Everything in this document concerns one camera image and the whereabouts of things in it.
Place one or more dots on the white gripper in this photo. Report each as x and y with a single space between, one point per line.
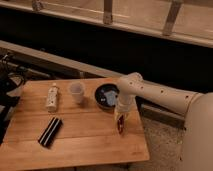
122 109

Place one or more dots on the dark red chili pepper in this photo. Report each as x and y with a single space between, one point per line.
120 124

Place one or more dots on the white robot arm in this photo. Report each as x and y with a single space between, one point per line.
197 147

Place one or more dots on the black bowl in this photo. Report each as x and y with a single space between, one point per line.
100 97

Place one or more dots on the clear plastic cup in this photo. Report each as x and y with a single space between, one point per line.
76 90

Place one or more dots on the white plastic bottle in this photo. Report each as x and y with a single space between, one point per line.
52 98

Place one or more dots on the black box with white stripes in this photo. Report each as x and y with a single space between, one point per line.
51 130

